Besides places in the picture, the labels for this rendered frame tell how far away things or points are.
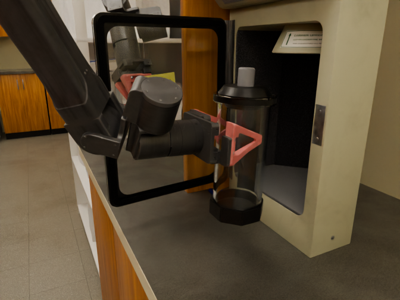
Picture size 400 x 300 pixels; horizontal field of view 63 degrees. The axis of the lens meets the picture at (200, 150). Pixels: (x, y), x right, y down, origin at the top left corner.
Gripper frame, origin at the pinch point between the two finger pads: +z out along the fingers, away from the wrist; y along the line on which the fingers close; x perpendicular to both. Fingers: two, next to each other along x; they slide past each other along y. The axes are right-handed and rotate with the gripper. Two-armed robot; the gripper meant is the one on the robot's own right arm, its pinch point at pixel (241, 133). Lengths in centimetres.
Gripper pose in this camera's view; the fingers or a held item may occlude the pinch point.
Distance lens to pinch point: 59.0
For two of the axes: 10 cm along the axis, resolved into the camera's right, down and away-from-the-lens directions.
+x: -0.5, 9.6, 2.8
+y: -4.6, -2.7, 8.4
